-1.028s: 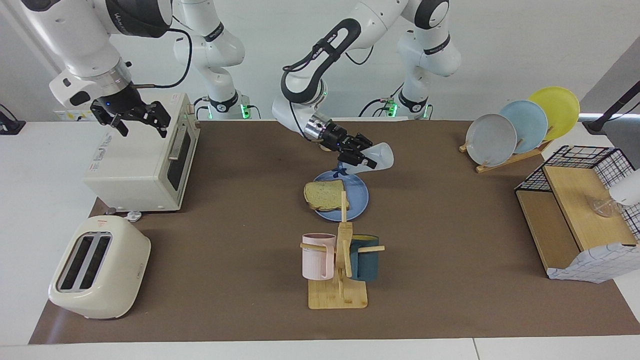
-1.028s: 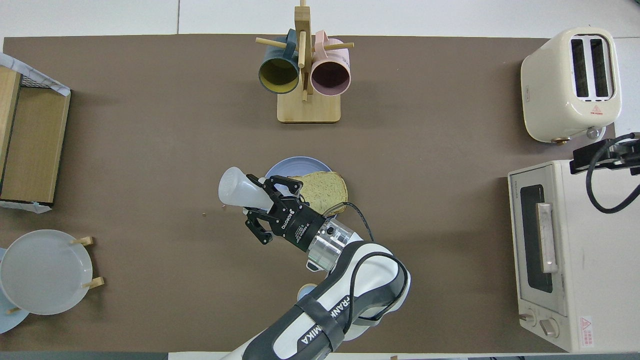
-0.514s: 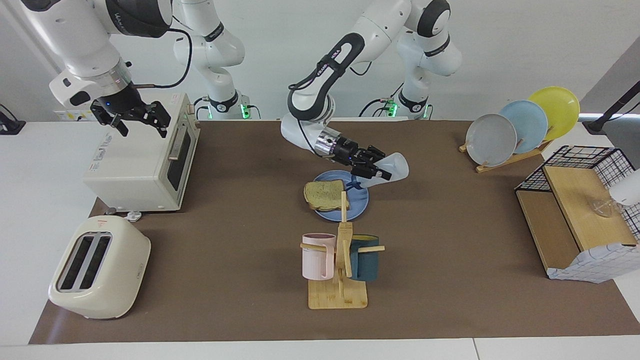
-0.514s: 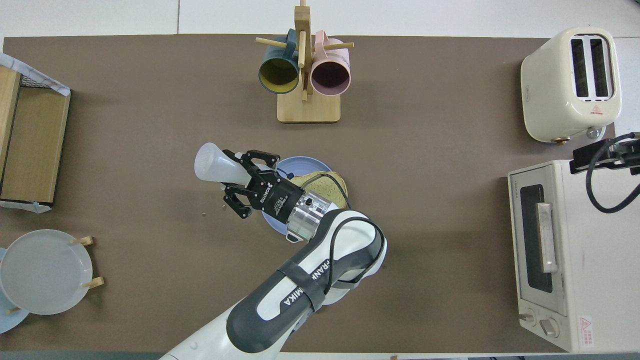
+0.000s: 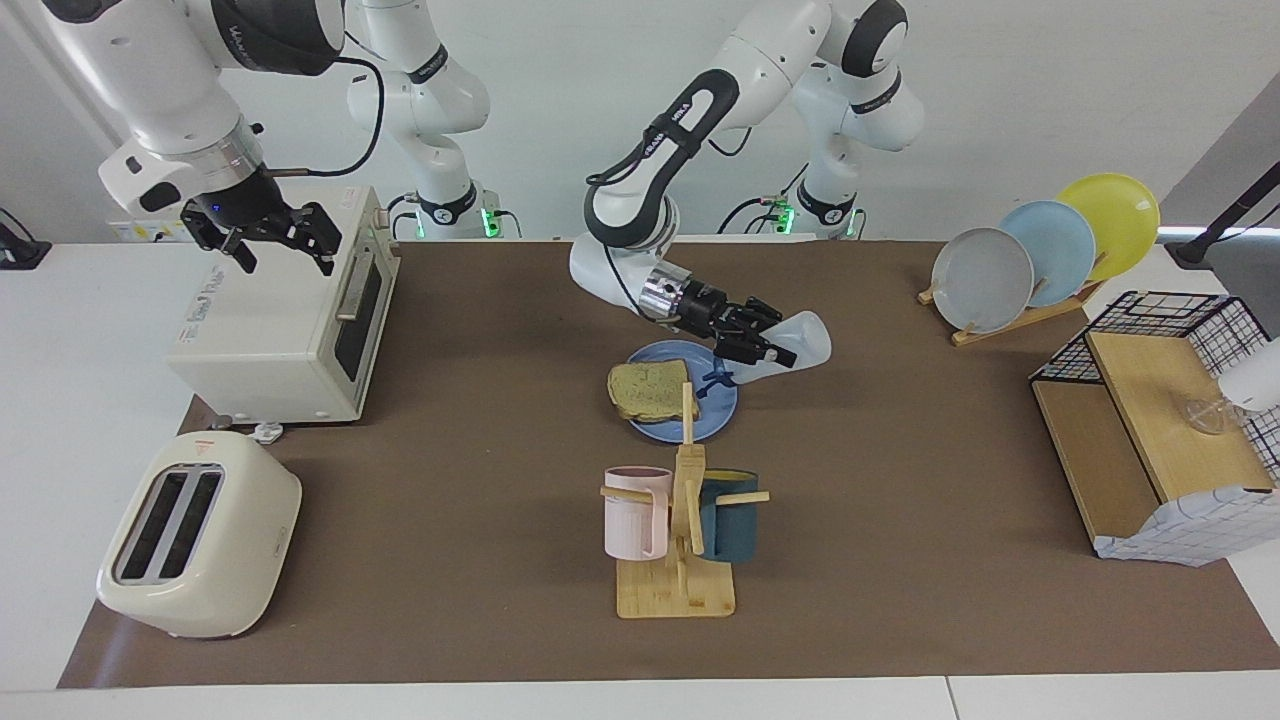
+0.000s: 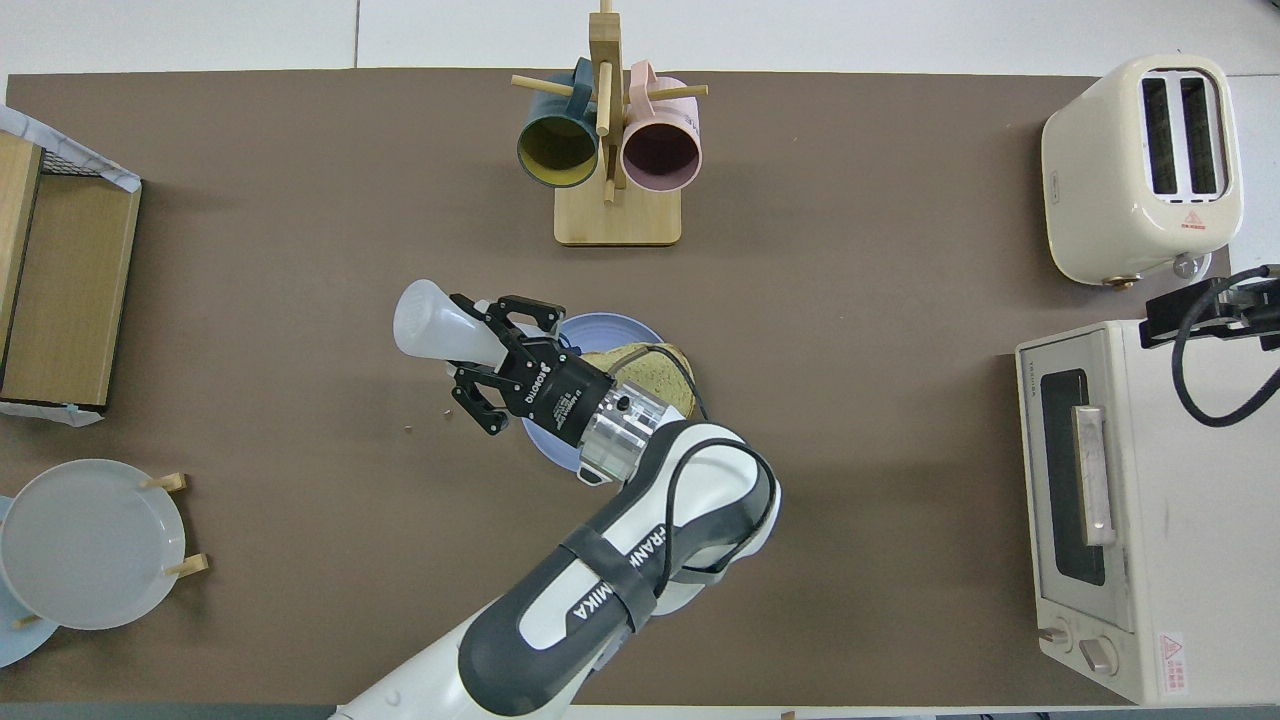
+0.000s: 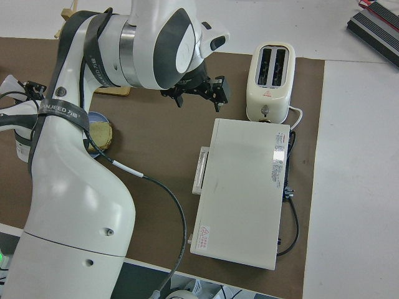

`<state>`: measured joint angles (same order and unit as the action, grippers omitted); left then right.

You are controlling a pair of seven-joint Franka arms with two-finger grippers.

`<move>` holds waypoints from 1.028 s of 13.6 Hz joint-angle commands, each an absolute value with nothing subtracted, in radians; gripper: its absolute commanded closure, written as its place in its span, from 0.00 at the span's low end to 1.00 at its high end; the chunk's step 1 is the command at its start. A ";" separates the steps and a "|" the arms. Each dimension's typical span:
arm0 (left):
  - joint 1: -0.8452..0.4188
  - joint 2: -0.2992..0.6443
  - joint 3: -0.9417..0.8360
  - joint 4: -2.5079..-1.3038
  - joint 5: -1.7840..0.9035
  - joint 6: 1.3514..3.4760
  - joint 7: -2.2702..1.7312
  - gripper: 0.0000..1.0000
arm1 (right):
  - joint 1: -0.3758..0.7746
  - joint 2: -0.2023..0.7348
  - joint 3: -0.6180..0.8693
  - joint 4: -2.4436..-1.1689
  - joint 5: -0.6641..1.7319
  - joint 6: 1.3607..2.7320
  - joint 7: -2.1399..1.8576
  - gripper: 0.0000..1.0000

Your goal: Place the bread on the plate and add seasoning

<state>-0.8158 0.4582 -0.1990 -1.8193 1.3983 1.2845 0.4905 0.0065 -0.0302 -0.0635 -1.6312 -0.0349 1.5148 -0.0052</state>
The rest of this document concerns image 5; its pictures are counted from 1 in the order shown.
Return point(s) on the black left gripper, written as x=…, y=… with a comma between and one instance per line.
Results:
x=705, y=305

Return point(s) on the grey plate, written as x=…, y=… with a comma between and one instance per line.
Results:
x=985, y=285

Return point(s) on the blue round plate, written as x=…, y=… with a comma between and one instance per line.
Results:
x=715, y=415

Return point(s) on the toast bread slice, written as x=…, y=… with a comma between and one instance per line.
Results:
x=650, y=390

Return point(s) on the white toaster oven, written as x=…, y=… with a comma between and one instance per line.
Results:
x=260, y=340

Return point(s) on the clear glass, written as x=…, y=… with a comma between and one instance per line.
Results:
x=1208, y=415

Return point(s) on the pink ribbed mug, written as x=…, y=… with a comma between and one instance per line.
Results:
x=630, y=520

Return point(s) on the white checked cloth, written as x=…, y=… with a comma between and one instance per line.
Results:
x=1180, y=525

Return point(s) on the black clamp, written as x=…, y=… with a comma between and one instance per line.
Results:
x=20, y=252

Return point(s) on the white power strip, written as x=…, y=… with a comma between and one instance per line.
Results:
x=135, y=232

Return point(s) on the yellow plate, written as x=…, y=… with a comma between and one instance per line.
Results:
x=1120, y=220

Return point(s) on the cream two-slot toaster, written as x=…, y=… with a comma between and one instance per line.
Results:
x=230, y=560

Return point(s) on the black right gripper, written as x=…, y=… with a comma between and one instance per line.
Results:
x=235, y=205

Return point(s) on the dark teal mug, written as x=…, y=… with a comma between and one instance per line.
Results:
x=730, y=525

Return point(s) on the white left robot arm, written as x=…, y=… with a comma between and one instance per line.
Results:
x=640, y=210

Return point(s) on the wooden shelf box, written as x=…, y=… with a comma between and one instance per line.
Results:
x=1150, y=400

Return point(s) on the seasoning bottle with navy cap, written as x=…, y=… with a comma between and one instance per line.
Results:
x=810, y=340

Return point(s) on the wooden mug rack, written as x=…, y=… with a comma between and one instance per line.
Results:
x=675, y=595

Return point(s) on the white cylinder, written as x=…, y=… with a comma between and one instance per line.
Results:
x=1255, y=385

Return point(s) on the brown table mat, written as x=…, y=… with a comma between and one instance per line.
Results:
x=480, y=450

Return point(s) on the light blue plate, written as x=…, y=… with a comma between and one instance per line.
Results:
x=1060, y=250

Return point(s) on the wooden plate rack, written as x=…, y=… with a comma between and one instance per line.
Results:
x=1020, y=317

